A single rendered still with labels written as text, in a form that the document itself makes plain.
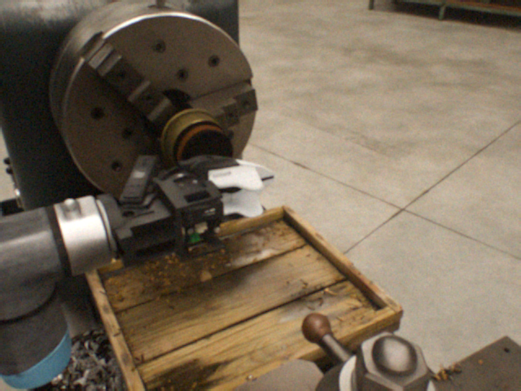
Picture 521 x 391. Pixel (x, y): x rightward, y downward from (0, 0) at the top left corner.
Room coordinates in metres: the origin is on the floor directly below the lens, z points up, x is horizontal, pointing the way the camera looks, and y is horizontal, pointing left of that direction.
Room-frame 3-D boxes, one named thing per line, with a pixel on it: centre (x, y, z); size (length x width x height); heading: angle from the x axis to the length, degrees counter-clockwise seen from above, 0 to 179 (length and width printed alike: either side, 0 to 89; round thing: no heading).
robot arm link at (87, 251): (0.41, 0.18, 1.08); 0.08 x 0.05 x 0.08; 29
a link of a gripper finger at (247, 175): (0.50, 0.01, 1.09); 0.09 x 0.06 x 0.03; 119
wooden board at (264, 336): (0.52, 0.03, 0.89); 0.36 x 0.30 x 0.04; 119
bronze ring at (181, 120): (0.62, 0.09, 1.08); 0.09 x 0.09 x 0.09; 29
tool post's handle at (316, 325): (0.22, -0.05, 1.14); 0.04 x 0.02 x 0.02; 29
